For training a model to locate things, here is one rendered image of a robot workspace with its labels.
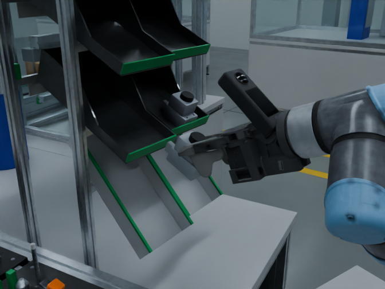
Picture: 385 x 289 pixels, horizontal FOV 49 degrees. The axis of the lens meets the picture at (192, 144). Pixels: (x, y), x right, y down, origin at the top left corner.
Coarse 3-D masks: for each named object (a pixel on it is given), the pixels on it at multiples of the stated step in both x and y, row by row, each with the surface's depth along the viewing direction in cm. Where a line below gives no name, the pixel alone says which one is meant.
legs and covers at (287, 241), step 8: (288, 240) 126; (280, 248) 119; (288, 248) 127; (280, 256) 126; (288, 256) 129; (272, 264) 113; (280, 264) 127; (272, 272) 129; (280, 272) 128; (264, 280) 138; (272, 280) 130; (280, 280) 129; (264, 288) 139; (272, 288) 131; (280, 288) 130
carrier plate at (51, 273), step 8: (32, 264) 84; (40, 264) 84; (16, 272) 82; (24, 272) 82; (32, 272) 82; (40, 272) 82; (48, 272) 82; (56, 272) 82; (64, 272) 82; (32, 280) 80; (64, 280) 80; (72, 280) 80; (80, 280) 80; (8, 288) 78; (64, 288) 78; (72, 288) 78; (80, 288) 78; (88, 288) 78; (96, 288) 78; (104, 288) 78
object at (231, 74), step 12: (228, 72) 63; (240, 72) 64; (228, 84) 63; (240, 84) 63; (252, 84) 64; (240, 96) 62; (252, 96) 62; (264, 96) 64; (240, 108) 63; (252, 108) 61; (264, 108) 62; (276, 108) 64; (252, 120) 62; (264, 120) 61; (276, 120) 61; (264, 132) 61
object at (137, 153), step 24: (48, 48) 84; (48, 72) 83; (96, 72) 94; (96, 96) 89; (120, 96) 91; (96, 120) 79; (120, 120) 86; (144, 120) 88; (120, 144) 80; (144, 144) 82
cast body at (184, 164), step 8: (184, 136) 73; (192, 136) 72; (200, 136) 73; (168, 144) 77; (176, 144) 73; (184, 144) 72; (168, 152) 77; (176, 152) 74; (168, 160) 76; (176, 160) 74; (184, 160) 73; (176, 168) 75; (184, 168) 74; (192, 168) 72; (192, 176) 73
